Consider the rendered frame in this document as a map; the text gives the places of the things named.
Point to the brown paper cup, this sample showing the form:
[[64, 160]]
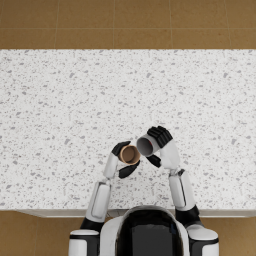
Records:
[[129, 154]]

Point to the grey white cup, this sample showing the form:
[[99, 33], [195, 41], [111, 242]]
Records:
[[147, 145]]

